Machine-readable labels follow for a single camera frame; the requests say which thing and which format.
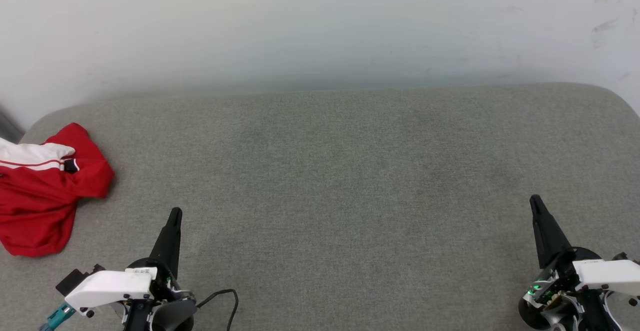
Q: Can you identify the grey fabric sofa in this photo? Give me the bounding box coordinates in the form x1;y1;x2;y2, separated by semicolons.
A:
0;82;640;331

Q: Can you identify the red and white shirt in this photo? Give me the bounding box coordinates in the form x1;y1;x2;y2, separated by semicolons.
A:
0;122;115;258

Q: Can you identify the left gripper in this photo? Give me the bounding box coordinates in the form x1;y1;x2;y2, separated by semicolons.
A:
65;207;198;331

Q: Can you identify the teal cable connector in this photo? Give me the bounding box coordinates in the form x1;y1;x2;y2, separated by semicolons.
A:
39;302;77;331

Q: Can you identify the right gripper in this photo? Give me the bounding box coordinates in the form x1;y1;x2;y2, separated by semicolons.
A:
518;194;640;331

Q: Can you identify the thin black cable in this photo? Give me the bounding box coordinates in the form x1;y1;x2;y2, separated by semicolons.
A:
196;289;240;331

